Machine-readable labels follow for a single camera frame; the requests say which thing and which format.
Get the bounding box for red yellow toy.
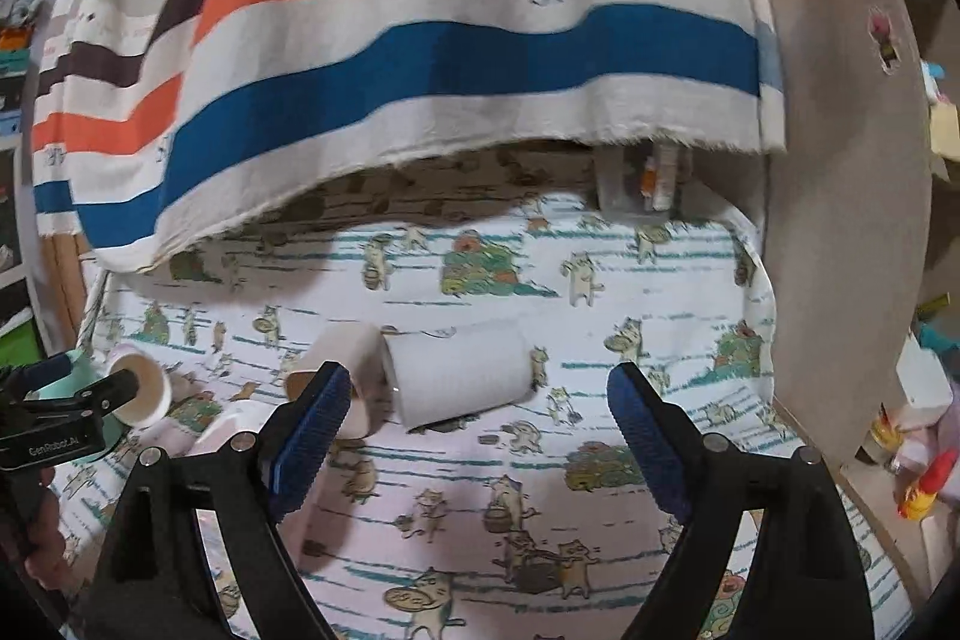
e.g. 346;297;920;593
896;446;960;522

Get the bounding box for person's left hand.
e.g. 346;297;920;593
22;466;72;590

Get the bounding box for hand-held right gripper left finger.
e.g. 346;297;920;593
79;359;353;640

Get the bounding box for cartoon printed blanket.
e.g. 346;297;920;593
60;141;901;640

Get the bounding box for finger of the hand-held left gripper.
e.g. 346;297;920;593
11;355;77;390
73;368;143;420

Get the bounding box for round wooden board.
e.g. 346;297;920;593
739;0;960;611

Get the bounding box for cartoon sticker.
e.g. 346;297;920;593
868;4;901;77

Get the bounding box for large white paper cup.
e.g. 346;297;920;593
381;320;538;428

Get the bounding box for small white paper cup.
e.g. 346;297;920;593
105;344;175;429

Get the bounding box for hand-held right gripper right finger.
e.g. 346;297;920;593
606;361;878;640

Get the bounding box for beige paper cup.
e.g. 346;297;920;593
283;320;385;440

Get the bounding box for clear plastic container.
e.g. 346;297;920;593
595;143;695;217

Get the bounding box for striped cloth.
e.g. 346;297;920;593
31;0;788;275

